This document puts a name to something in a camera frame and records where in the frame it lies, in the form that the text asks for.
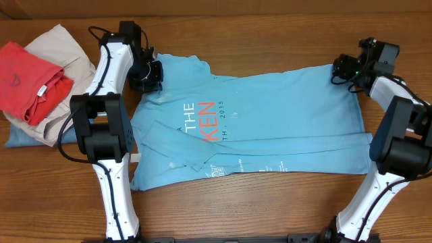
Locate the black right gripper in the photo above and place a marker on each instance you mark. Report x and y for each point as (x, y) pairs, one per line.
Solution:
(342, 66)

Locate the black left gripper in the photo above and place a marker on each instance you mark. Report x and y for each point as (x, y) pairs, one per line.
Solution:
(154, 84)

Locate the light blue printed t-shirt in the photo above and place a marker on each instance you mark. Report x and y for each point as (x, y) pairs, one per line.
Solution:
(203, 126)

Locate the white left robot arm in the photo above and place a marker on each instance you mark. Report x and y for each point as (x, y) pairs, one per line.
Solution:
(103, 128)

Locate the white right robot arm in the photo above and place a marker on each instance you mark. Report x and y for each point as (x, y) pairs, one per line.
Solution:
(400, 149)

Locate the beige folded trousers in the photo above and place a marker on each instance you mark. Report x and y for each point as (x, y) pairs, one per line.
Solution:
(57, 46)

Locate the red folded t-shirt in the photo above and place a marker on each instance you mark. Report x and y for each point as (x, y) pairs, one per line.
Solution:
(30, 86)

